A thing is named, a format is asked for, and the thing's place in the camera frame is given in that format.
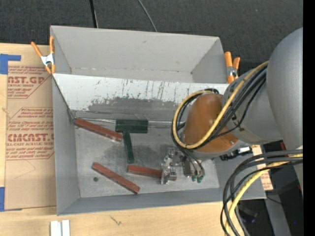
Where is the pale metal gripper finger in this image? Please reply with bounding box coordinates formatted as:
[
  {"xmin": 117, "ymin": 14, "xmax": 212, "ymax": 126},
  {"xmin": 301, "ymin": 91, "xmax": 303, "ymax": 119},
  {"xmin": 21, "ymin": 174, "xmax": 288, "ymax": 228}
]
[
  {"xmin": 163, "ymin": 154, "xmax": 178, "ymax": 170},
  {"xmin": 160, "ymin": 168, "xmax": 178, "ymax": 185}
]

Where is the red-brown block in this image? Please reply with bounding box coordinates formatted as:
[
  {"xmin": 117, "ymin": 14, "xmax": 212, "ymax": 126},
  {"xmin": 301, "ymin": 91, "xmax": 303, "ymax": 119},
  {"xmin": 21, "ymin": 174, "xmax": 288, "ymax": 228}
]
[
  {"xmin": 126, "ymin": 165, "xmax": 163, "ymax": 179},
  {"xmin": 74, "ymin": 118, "xmax": 124, "ymax": 143},
  {"xmin": 91, "ymin": 162, "xmax": 141, "ymax": 195}
]

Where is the dark green flat block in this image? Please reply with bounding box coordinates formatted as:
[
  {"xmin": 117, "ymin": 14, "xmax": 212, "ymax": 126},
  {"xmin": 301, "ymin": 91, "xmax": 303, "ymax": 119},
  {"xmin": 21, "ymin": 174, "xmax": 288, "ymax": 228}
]
[
  {"xmin": 115, "ymin": 119, "xmax": 149, "ymax": 134},
  {"xmin": 123, "ymin": 131, "xmax": 135, "ymax": 165}
]

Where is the grey metal bin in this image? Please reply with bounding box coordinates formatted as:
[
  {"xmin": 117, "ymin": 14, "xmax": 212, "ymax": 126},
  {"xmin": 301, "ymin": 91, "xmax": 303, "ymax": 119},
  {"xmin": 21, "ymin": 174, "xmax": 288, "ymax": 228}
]
[{"xmin": 50, "ymin": 25, "xmax": 267, "ymax": 216}]

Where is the brown cardboard board red print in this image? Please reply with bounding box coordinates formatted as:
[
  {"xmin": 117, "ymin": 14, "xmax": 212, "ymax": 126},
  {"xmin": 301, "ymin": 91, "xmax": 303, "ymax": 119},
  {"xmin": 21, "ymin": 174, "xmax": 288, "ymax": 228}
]
[{"xmin": 0, "ymin": 42, "xmax": 58, "ymax": 211}]

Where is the black cylinder on white bracket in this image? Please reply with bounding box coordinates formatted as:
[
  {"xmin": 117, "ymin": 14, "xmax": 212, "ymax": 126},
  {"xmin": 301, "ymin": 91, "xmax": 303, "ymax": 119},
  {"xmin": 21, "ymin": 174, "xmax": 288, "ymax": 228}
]
[{"xmin": 220, "ymin": 146, "xmax": 253, "ymax": 161}]

